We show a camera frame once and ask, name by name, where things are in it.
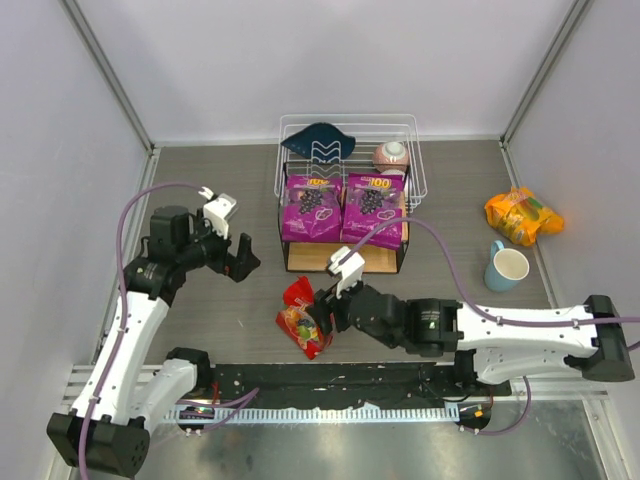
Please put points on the dark blue leaf plate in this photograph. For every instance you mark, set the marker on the dark blue leaf plate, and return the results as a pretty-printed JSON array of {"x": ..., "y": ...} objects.
[{"x": 321, "y": 143}]

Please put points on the orange candy bag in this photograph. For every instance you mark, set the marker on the orange candy bag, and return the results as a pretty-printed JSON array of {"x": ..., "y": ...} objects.
[{"x": 520, "y": 217}]

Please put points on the light blue mug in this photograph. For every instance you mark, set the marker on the light blue mug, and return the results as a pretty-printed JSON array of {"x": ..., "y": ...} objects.
[{"x": 506, "y": 268}]

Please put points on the pink patterned bowl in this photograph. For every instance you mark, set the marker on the pink patterned bowl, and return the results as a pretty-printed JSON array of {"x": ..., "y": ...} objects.
[{"x": 391, "y": 156}]

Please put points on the purple blackcurrant candy bag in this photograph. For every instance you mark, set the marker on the purple blackcurrant candy bag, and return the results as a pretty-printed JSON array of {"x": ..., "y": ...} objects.
[{"x": 312, "y": 210}]

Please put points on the white wire dish rack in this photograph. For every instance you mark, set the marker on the white wire dish rack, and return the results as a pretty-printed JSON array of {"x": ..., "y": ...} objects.
[{"x": 369, "y": 132}]

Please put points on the red fruit candy bag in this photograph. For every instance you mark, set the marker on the red fruit candy bag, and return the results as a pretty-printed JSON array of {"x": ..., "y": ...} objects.
[{"x": 297, "y": 324}]

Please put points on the black wooden two-tier shelf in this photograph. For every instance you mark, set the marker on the black wooden two-tier shelf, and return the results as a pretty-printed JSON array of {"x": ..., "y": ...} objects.
[{"x": 313, "y": 257}]

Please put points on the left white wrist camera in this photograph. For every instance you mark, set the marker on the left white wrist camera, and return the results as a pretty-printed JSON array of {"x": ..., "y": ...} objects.
[{"x": 218, "y": 210}]

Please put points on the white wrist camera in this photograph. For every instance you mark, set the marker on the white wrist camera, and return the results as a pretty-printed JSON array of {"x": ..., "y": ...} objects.
[
  {"x": 218, "y": 210},
  {"x": 347, "y": 266}
]

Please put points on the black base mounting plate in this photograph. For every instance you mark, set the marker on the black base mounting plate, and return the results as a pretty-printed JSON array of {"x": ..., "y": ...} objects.
[{"x": 337, "y": 386}]

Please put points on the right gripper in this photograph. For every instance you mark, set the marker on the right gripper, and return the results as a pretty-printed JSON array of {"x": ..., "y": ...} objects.
[{"x": 335, "y": 310}]

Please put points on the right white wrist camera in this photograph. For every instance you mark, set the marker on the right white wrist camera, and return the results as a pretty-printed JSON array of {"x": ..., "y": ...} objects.
[{"x": 347, "y": 266}]

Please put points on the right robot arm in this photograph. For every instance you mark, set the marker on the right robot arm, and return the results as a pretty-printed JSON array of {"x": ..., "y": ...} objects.
[{"x": 490, "y": 345}]

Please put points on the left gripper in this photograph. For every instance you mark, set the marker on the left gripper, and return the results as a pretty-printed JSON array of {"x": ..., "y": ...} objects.
[{"x": 228, "y": 259}]

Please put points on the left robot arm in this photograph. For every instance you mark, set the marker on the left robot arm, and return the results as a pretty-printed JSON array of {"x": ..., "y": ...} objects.
[{"x": 110, "y": 424}]

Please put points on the white slotted cable duct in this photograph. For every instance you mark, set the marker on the white slotted cable duct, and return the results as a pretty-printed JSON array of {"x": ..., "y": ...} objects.
[{"x": 367, "y": 413}]

